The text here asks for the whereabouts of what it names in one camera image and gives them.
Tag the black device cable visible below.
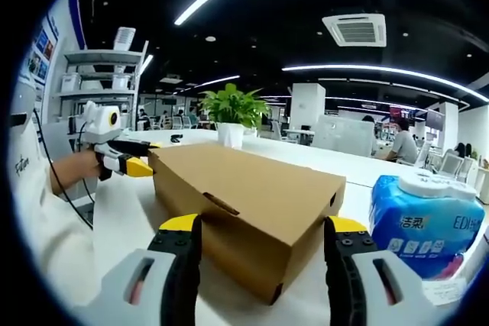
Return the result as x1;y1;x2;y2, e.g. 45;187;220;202
33;110;96;230

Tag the soft blue wet wipes pack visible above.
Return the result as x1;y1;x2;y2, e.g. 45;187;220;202
368;171;486;281

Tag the wall poster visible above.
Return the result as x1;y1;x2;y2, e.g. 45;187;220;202
24;16;62;82

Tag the person's left hand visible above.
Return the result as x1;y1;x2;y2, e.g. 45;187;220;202
75;149;103;182

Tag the white ribbed container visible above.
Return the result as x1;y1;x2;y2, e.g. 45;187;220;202
113;27;138;51

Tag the white chest device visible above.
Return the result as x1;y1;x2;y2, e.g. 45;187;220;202
9;81;43;144

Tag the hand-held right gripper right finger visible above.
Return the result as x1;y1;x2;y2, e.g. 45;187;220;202
323;215;448;326

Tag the person's white shirt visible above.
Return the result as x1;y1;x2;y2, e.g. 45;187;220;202
9;142;115;308

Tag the red wall screen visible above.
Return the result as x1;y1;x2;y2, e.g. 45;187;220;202
389;106;412;121

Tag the ceiling air conditioner unit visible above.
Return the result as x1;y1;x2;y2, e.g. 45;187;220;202
322;12;387;47

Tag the green potted plant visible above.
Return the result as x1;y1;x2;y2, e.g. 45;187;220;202
198;83;272;150

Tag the white desk partition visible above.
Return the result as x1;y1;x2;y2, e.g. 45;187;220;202
311;114;375;157

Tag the brown cardboard shoe box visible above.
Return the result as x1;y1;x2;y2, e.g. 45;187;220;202
147;142;348;306

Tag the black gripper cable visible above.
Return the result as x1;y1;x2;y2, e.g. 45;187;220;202
78;121;96;205

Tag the ceiling light strip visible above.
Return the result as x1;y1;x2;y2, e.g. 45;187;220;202
281;64;489;102
179;75;241;93

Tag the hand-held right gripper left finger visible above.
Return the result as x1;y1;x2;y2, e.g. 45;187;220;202
76;213;203;326

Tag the white office chair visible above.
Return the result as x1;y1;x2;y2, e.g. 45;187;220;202
439;150;465;178
414;142;435;169

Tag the grey metal shelf rack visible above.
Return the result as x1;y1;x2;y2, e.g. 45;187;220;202
53;41;150;140

